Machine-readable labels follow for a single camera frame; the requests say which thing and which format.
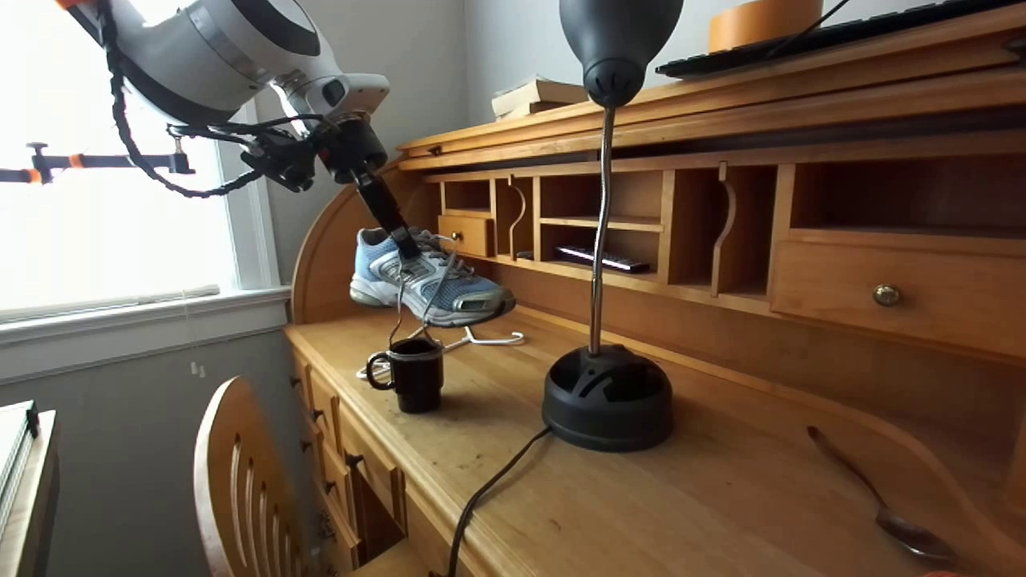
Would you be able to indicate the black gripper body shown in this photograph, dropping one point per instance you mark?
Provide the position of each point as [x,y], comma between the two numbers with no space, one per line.
[358,149]

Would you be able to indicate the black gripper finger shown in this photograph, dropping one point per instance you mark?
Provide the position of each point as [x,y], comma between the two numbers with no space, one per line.
[408,243]

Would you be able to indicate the blue and white sneaker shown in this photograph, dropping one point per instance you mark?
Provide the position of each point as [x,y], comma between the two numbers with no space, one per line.
[379,273]

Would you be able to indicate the dark brown mug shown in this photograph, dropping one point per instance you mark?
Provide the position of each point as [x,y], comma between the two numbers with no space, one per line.
[417,378]

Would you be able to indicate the small wooden drawer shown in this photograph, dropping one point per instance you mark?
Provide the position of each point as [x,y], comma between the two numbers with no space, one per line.
[466,234]

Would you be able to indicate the white plastic clothes hanger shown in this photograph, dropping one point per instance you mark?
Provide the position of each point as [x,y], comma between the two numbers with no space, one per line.
[496,342]

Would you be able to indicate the thick pale wooden box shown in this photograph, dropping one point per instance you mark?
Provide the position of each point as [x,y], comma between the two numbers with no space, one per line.
[540,95]

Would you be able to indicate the black gooseneck desk lamp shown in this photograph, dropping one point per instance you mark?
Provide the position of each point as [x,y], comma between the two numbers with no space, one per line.
[607,403]

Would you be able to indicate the wooden chair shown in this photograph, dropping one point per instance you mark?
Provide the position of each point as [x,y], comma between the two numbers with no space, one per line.
[228,483]

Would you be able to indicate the wooden roll-top desk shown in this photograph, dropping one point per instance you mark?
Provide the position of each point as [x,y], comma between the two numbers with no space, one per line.
[693,492]

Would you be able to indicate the white side table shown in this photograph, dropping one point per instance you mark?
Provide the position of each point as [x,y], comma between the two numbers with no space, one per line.
[20,492]

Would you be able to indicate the wooden drawer with brass knob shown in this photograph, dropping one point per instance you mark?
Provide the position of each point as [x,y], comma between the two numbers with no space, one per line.
[919,292]

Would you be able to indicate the metal spoon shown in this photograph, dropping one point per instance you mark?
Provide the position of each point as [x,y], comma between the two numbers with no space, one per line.
[908,530]

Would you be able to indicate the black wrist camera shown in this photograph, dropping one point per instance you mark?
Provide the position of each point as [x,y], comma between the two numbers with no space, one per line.
[281,161]

